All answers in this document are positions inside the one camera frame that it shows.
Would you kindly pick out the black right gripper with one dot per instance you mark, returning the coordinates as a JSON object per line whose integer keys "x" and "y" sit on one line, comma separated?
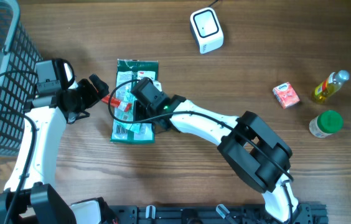
{"x": 139, "y": 113}

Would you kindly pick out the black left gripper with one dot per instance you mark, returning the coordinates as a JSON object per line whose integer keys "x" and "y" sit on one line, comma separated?
{"x": 92, "y": 96}

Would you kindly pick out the red white candy stick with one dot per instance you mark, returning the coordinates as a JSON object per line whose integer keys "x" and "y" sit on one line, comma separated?
{"x": 116, "y": 103}

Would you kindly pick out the green wipes packet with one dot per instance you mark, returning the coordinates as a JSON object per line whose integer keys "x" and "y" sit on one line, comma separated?
{"x": 139, "y": 133}

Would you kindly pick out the orange white small box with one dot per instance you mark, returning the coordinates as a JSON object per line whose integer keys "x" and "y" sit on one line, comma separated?
{"x": 286, "y": 95}

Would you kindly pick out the yellow oil bottle silver cap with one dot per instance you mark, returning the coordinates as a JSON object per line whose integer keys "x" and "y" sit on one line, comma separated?
{"x": 329, "y": 86}

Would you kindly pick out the green lid jar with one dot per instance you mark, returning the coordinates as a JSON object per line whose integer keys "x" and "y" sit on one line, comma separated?
{"x": 326, "y": 124}

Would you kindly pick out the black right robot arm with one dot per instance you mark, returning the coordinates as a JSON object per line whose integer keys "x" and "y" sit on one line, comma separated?
{"x": 252, "y": 149}

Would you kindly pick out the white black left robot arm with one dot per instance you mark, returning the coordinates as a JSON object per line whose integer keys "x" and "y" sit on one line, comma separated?
{"x": 29, "y": 195}

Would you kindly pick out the white barcode scanner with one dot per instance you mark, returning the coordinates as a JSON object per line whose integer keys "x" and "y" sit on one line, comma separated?
{"x": 206, "y": 30}

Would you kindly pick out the dark mesh shopping basket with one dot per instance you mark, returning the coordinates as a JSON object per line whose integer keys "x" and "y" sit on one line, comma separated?
{"x": 18, "y": 57}

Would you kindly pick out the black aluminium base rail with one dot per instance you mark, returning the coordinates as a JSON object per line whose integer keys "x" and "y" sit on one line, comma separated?
{"x": 255, "y": 213}

